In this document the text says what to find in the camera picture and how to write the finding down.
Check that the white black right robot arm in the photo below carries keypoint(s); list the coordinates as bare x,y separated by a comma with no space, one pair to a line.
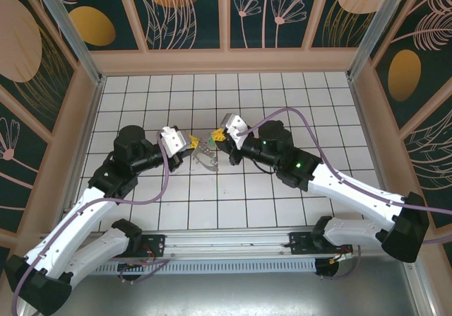
353,192

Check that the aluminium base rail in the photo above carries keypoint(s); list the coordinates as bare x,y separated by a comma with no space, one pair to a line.
229,245

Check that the grey metal sheet panel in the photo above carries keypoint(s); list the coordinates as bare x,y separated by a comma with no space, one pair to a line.
229,295

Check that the aluminium frame post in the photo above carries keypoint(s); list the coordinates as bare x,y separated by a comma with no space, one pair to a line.
381,22
70,33

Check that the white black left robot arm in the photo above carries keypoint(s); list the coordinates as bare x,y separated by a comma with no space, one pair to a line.
70,224

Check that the aluminium side rail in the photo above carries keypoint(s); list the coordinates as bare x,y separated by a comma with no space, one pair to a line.
88,135
375,153

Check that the small green circuit board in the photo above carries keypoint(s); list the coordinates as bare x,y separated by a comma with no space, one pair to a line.
134,263

